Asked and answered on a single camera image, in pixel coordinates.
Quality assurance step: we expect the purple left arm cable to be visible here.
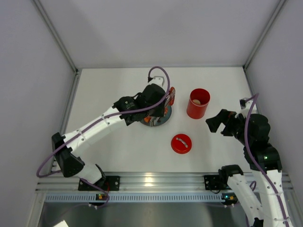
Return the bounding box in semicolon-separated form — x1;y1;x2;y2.
36;66;171;209

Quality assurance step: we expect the left aluminium frame post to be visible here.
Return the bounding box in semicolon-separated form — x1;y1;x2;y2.
31;0;79;74

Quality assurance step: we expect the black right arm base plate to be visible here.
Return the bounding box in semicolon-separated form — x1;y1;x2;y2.
204;175;229;191

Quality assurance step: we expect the right aluminium frame post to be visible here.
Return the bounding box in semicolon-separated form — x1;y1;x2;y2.
242;0;288;72

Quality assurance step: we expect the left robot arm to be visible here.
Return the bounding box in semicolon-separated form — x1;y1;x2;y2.
51;81;169;187

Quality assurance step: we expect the red tin lid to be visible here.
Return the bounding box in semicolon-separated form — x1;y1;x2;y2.
171;133;192;154

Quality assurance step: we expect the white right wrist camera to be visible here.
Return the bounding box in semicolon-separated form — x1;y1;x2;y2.
236;97;254;118

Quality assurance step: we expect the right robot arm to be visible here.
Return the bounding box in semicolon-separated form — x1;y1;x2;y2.
206;109;293;227

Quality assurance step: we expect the grey slotted cable duct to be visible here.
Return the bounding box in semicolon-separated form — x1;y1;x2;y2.
45;192;236;203

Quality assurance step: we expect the red sausage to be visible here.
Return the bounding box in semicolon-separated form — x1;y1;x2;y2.
168;87;176;106

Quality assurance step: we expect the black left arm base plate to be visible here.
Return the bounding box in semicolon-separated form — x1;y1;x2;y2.
78;175;120;192

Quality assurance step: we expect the blue ceramic plate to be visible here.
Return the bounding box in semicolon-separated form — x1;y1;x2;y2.
140;105;172;127

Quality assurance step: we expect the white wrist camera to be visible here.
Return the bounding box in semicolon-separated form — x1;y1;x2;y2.
148;76;165;87
236;97;254;118

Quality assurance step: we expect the aluminium mounting rail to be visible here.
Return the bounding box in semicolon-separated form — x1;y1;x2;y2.
35;172;293;193

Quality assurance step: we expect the aluminium frame post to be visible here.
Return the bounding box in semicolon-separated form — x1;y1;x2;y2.
31;0;79;74
242;0;288;72

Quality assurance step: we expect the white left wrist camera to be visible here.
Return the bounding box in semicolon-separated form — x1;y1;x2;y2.
148;76;165;87

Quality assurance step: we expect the red cylindrical tin container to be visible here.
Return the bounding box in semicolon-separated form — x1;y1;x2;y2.
187;88;211;119

